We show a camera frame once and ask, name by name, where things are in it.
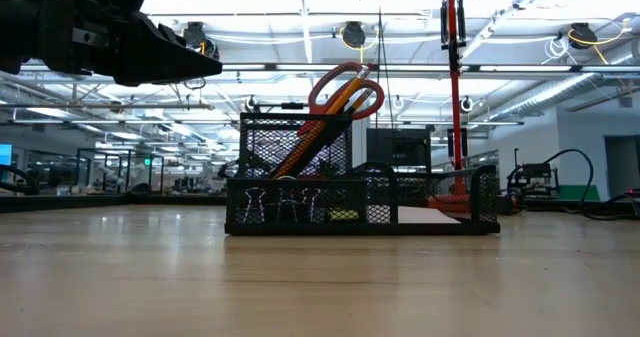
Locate red handled scissors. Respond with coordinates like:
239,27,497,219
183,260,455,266
294,61,386,139

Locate black ceiling cable reel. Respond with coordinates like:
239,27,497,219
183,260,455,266
339,20,377,52
181,20,221,61
567,21,620,52

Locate red desk lamp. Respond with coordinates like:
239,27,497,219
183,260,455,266
427,0,472,214

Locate black binder clip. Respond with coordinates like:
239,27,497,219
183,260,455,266
276,186,297,224
243,186,267,224
298,186,325,224

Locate yellow sticky note pad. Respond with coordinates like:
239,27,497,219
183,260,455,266
327,207,362,223

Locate black mesh desk organizer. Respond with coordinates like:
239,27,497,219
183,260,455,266
224,111,502,237

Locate black background equipment stand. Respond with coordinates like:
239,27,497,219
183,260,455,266
505,148,597,214

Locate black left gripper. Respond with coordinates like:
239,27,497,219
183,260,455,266
0,0,224,88

